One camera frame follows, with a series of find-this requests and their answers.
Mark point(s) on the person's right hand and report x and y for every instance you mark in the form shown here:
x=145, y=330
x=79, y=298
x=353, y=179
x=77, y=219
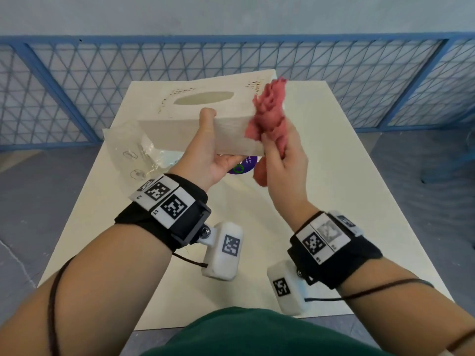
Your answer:
x=289, y=170

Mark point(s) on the person's left hand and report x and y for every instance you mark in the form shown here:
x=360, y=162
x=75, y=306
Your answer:
x=200, y=163

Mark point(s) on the white tissue box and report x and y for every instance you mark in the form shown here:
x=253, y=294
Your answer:
x=230, y=133

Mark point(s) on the pink cleaning cloth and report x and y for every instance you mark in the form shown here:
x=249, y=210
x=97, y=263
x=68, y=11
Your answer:
x=271, y=107

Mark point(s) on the clear plastic tissue packet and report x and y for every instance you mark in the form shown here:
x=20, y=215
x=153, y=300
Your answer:
x=130, y=144

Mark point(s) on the person's left forearm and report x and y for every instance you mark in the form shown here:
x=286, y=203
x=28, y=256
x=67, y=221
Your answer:
x=96, y=285

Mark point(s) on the person's right forearm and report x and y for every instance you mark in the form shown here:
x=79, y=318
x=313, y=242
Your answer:
x=400, y=315

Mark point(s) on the black left wristband with markers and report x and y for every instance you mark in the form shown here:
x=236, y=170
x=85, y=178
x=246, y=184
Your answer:
x=148, y=222

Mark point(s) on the black wristband with markers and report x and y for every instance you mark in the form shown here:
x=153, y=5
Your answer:
x=148, y=222
x=345, y=263

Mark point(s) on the black right wristband with markers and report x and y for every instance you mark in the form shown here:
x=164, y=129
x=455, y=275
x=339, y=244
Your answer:
x=345, y=263

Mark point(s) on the blue mesh fence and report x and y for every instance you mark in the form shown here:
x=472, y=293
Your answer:
x=222, y=37

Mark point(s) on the green shirt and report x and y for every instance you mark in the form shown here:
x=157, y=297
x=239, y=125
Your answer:
x=259, y=333

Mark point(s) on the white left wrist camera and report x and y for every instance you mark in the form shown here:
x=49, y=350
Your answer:
x=224, y=263

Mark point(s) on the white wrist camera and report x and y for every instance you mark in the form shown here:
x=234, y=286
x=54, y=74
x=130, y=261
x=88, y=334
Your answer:
x=224, y=263
x=289, y=304

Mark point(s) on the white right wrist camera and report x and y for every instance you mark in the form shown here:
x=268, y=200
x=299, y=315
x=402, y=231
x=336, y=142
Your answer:
x=289, y=304

